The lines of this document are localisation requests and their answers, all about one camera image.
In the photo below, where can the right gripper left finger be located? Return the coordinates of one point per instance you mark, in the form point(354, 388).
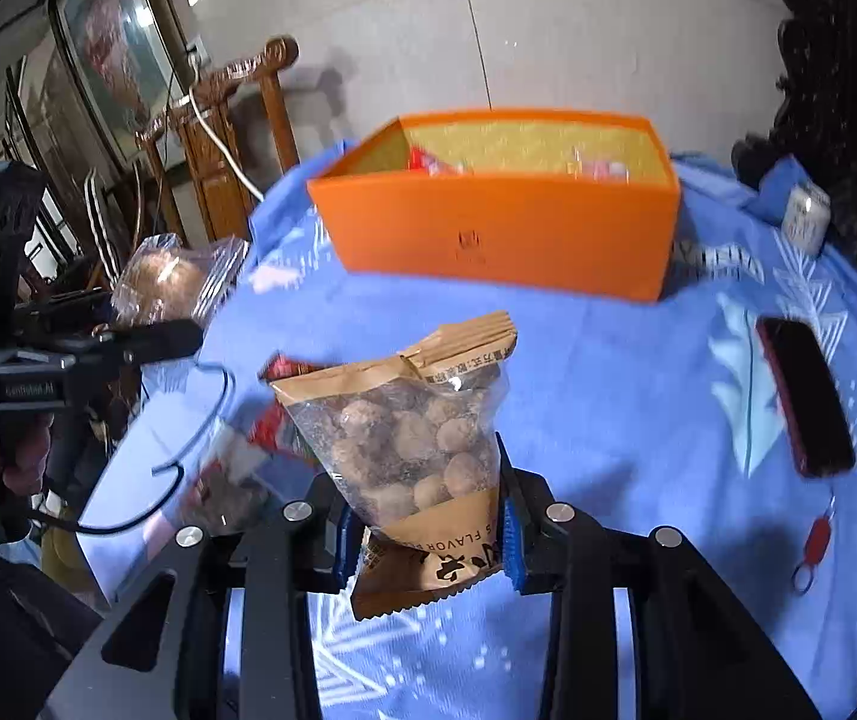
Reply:
point(335, 538)

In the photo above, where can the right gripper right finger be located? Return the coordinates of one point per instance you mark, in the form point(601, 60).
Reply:
point(532, 535)

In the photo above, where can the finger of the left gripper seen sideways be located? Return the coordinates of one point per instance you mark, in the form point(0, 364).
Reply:
point(147, 344)

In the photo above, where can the clear bread packet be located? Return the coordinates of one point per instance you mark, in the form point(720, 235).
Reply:
point(165, 281)

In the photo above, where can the brown mushroom snack bag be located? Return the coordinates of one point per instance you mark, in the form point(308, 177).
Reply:
point(409, 442)

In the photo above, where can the dark chocolate bar wrapper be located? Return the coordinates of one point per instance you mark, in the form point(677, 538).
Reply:
point(232, 487)

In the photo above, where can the red black snack packet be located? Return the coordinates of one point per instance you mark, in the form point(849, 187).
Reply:
point(276, 432)

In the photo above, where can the carved wooden chair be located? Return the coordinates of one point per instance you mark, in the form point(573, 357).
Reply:
point(202, 125)

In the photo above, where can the blue patterned tablecloth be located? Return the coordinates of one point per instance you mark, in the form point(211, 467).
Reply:
point(638, 414)

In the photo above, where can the red cased smartphone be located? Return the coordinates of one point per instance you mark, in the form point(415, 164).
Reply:
point(815, 418)

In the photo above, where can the orange cardboard box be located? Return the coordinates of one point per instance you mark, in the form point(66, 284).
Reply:
point(518, 218)

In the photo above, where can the pink snack packet in box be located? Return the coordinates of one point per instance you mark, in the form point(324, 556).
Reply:
point(597, 170)

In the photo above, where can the white drink can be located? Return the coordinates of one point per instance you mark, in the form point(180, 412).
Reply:
point(807, 218)

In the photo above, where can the framed wall painting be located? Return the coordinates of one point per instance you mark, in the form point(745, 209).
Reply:
point(127, 57)

